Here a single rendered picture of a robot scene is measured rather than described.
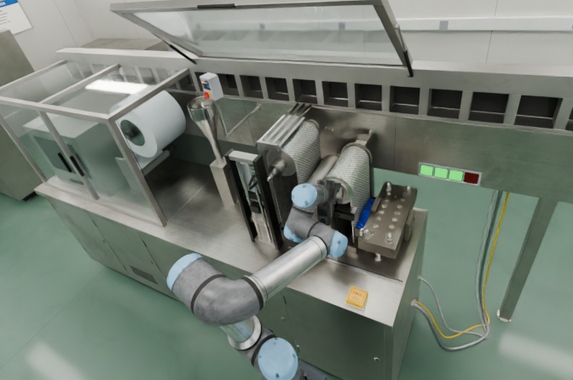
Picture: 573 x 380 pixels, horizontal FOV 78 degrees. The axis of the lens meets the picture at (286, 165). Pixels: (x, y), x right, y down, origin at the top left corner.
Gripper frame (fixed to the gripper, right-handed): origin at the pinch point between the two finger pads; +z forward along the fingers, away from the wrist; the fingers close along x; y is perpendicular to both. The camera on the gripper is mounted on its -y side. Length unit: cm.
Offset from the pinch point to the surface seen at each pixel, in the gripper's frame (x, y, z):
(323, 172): 12.8, 9.1, 13.0
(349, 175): -1.9, 10.4, 4.4
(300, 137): 22.8, 22.6, 3.6
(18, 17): 550, 136, 121
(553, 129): -68, 40, 15
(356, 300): -14.6, -38.4, 4.4
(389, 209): -15.4, -2.2, 31.3
